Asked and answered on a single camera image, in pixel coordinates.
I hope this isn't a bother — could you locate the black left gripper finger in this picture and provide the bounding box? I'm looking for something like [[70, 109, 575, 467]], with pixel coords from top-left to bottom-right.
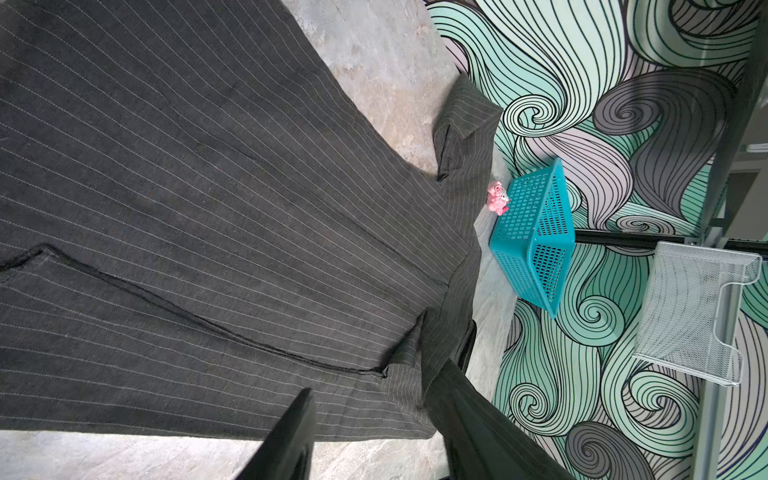
[[236, 388, 317, 480]]

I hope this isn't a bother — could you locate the dark grey pinstriped shirt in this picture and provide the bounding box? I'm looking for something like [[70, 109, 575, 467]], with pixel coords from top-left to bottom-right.
[[0, 0, 577, 480]]

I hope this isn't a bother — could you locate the teal plastic basket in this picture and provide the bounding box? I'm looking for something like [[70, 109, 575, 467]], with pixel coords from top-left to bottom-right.
[[489, 159, 575, 318]]

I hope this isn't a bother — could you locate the small pink toy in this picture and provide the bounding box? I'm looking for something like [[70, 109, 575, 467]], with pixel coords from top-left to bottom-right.
[[486, 181, 509, 216]]

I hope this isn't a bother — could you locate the clear plastic wall holder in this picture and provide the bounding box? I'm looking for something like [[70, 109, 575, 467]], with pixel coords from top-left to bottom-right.
[[633, 242, 762, 380]]

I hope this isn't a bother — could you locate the aluminium rail right wall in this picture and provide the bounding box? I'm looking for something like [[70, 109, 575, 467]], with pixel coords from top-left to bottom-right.
[[691, 284, 743, 479]]

